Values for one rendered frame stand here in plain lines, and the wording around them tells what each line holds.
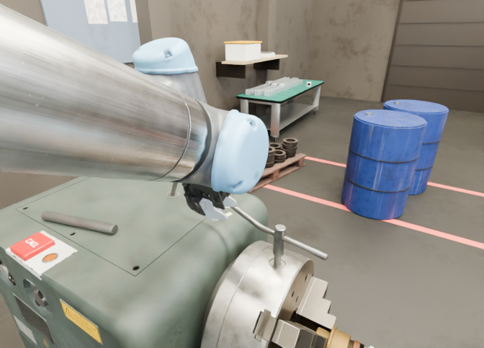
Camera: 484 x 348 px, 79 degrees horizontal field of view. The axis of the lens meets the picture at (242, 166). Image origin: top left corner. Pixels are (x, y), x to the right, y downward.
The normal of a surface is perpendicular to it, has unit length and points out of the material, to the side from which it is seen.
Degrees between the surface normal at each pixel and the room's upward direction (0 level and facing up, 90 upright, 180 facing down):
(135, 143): 102
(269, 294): 21
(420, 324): 0
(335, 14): 90
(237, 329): 50
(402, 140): 90
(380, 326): 0
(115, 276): 0
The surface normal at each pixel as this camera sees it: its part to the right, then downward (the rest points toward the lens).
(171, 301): 0.64, -0.44
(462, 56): -0.52, 0.36
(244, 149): 0.85, 0.21
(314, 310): -0.09, -0.83
